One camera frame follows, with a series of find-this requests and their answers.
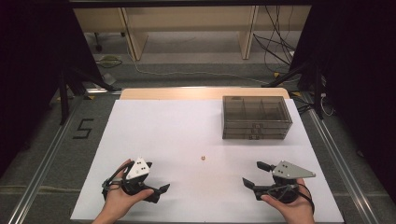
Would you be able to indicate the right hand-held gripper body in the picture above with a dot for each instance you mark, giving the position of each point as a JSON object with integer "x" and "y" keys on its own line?
{"x": 289, "y": 171}

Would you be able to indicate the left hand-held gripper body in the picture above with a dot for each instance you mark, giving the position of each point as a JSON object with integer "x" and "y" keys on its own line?
{"x": 137, "y": 169}

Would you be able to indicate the clear grey drawer box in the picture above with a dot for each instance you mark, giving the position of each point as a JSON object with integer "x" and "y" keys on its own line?
{"x": 257, "y": 113}

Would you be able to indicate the person's left hand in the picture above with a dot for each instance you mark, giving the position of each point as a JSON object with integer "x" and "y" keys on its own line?
{"x": 115, "y": 200}

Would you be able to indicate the person's right hand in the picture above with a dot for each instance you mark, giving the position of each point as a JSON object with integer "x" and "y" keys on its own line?
{"x": 295, "y": 211}

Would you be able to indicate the white board sheet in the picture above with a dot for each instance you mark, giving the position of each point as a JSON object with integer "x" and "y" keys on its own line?
{"x": 186, "y": 130}

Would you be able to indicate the black tape numeral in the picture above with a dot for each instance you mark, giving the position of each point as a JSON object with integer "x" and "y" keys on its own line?
{"x": 84, "y": 128}

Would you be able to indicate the black tripod stand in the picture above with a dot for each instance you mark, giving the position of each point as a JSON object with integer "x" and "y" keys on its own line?
{"x": 314, "y": 81}
{"x": 67, "y": 90}

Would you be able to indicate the dark curtain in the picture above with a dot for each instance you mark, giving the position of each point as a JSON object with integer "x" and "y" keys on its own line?
{"x": 358, "y": 77}
{"x": 34, "y": 77}

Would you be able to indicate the light wooden desk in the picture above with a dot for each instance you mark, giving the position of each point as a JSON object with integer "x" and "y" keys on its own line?
{"x": 193, "y": 18}

